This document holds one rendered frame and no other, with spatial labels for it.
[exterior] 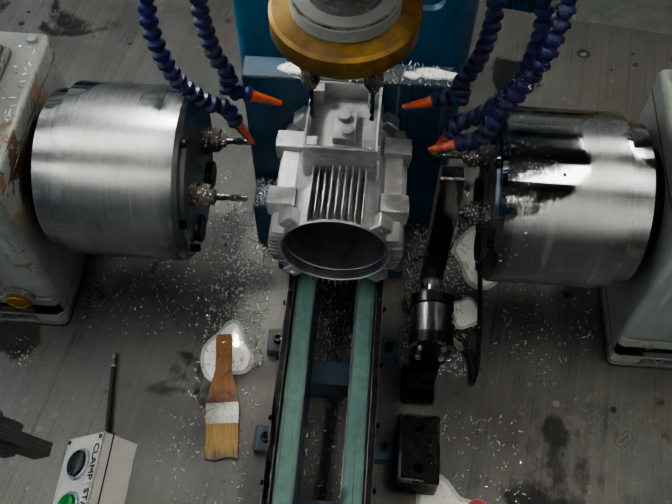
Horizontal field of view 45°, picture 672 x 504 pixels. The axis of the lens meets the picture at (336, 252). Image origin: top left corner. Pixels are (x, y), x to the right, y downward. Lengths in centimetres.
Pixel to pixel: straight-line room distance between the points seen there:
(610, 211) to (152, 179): 59
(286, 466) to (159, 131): 47
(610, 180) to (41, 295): 85
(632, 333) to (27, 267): 89
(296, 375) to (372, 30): 50
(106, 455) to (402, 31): 59
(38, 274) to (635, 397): 92
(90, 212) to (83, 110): 14
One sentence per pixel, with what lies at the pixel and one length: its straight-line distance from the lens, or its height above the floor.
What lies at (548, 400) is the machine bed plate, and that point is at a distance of 131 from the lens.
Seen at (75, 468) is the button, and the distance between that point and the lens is 99.
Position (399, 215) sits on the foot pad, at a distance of 111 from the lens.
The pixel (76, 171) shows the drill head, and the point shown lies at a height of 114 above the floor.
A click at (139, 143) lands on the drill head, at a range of 110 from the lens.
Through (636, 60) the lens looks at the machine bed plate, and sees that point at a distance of 178.
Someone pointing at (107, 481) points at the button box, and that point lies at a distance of 98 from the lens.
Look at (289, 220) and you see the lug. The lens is 108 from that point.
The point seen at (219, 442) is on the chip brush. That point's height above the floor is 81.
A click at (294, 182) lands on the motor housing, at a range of 115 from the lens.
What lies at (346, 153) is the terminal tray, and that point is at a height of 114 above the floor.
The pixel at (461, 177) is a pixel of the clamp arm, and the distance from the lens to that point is 93.
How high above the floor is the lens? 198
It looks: 58 degrees down
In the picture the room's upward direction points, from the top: straight up
